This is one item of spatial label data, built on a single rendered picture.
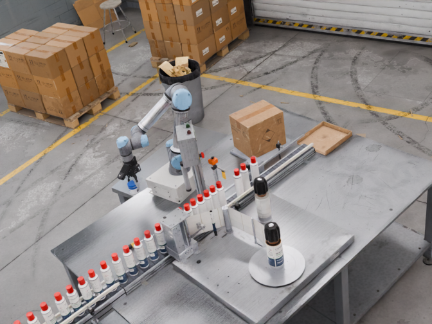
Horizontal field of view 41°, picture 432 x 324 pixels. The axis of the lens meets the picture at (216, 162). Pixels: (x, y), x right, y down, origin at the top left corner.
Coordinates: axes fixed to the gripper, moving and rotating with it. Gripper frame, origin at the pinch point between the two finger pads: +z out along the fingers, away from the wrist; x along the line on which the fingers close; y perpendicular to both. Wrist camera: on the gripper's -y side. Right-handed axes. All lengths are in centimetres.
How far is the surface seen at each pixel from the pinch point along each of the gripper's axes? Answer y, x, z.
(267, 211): 20, -91, 4
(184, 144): 3, -53, -44
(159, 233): -30, -51, -4
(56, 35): 185, 305, 11
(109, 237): -32.6, -4.4, 16.9
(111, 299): -71, -47, 13
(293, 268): -7, -123, 11
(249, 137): 73, -44, -4
